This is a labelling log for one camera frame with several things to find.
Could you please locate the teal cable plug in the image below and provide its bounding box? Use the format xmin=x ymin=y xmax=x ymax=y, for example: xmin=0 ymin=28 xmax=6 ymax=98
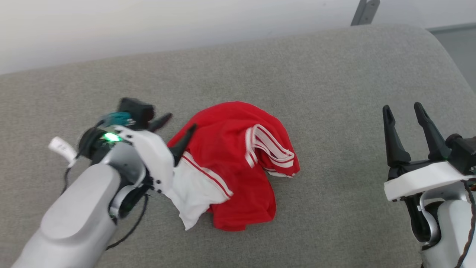
xmin=100 ymin=112 xmax=136 ymax=128

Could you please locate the braided right arm cable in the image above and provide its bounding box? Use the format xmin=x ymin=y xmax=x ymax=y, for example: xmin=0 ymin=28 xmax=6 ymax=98
xmin=454 ymin=179 xmax=476 ymax=268

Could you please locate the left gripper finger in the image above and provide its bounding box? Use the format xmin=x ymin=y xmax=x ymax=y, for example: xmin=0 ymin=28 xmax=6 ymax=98
xmin=169 ymin=124 xmax=197 ymax=167
xmin=148 ymin=113 xmax=173 ymax=133

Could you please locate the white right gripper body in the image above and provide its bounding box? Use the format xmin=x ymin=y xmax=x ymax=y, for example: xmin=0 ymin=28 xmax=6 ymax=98
xmin=384 ymin=158 xmax=473 ymax=202

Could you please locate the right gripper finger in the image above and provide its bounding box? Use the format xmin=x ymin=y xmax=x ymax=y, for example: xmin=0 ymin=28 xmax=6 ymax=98
xmin=382 ymin=105 xmax=412 ymax=168
xmin=414 ymin=102 xmax=452 ymax=161

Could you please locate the red white sports jersey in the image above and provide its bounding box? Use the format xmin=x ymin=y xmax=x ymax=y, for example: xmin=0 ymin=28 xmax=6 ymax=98
xmin=165 ymin=101 xmax=301 ymax=232

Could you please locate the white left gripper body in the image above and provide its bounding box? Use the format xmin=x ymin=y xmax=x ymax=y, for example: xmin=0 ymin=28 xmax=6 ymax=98
xmin=113 ymin=125 xmax=176 ymax=194

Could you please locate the white cable label tag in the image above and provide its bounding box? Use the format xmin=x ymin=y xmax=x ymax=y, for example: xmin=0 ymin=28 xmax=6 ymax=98
xmin=48 ymin=137 xmax=77 ymax=168

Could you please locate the grey metal bracket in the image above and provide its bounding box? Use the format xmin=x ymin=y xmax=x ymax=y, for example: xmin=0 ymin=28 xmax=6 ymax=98
xmin=351 ymin=0 xmax=380 ymax=26

